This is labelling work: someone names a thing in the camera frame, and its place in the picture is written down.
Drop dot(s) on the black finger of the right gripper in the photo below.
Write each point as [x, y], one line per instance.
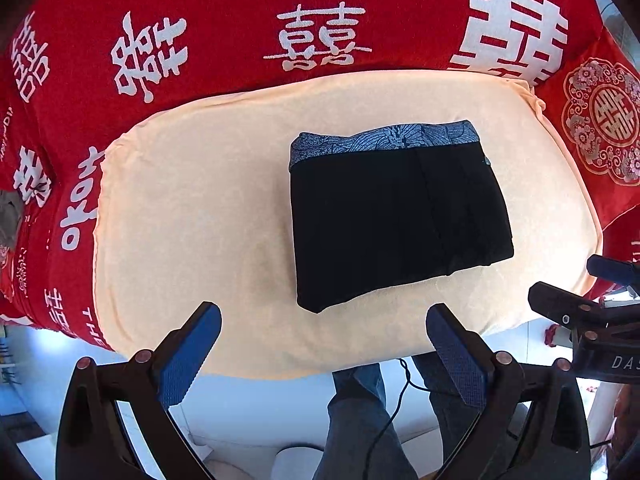
[562, 307]
[610, 272]

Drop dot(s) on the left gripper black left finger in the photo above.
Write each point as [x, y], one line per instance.
[93, 442]

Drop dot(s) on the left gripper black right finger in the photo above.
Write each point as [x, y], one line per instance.
[554, 441]

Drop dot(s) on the black pants blue patterned trim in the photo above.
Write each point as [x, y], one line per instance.
[392, 206]

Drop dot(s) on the person's right hand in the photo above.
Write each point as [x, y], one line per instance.
[626, 425]

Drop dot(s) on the person's legs in jeans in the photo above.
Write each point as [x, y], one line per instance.
[362, 441]

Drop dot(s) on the red embroidered cushion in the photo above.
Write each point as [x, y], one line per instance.
[593, 103]

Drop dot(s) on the peach towel cushion cover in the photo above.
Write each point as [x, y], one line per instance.
[195, 206]

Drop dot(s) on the red sofa cover white characters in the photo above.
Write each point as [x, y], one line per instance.
[76, 74]

